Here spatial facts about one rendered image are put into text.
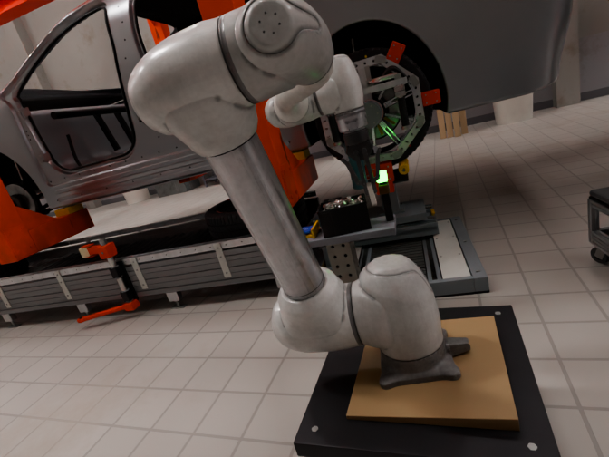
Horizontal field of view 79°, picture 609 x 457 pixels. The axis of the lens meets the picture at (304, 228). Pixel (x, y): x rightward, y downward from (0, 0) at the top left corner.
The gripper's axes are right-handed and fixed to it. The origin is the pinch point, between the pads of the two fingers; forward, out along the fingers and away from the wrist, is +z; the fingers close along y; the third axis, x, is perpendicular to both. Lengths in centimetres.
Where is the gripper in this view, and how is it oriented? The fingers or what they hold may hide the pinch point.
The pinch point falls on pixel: (372, 193)
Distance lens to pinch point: 118.2
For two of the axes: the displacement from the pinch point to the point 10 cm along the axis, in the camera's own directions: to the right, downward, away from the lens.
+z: 3.0, 9.1, 2.7
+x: 1.6, -3.3, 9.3
